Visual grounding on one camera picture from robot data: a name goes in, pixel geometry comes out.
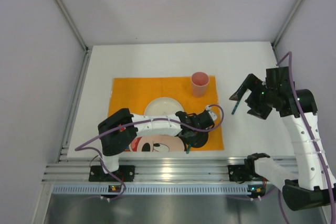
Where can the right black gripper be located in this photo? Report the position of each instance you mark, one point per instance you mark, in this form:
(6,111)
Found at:
(252,93)

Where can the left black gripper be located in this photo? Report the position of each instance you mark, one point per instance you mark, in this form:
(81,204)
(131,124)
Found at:
(191,135)

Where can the silver fork teal handle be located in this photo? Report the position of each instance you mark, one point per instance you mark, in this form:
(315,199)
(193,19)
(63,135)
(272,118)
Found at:
(188,148)

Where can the pink plastic cup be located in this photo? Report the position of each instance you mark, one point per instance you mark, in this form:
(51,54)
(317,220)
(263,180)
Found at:
(199,81)

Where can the cream round plate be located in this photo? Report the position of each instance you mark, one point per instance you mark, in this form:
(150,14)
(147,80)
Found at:
(163,106)

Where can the orange Mickey Mouse placemat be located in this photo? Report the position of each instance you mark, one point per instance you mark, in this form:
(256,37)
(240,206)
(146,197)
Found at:
(136,93)

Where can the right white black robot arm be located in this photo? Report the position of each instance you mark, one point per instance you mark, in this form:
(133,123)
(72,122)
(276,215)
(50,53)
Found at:
(314,185)

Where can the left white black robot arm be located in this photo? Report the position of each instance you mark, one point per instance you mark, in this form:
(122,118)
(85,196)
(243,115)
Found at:
(178,132)

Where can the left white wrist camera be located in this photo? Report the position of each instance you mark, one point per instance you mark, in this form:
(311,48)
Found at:
(211,113)

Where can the aluminium mounting rail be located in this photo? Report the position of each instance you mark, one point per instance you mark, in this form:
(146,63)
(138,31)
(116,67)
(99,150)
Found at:
(166,170)

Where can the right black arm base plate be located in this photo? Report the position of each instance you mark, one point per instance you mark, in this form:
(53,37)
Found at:
(239,174)

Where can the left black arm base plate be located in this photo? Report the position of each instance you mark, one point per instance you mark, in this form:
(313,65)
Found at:
(125,173)

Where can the slotted grey cable duct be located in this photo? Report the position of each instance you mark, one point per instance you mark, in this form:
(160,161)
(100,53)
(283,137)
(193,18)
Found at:
(159,189)

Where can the left aluminium frame post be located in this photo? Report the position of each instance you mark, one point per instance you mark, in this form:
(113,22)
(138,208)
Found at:
(82,68)

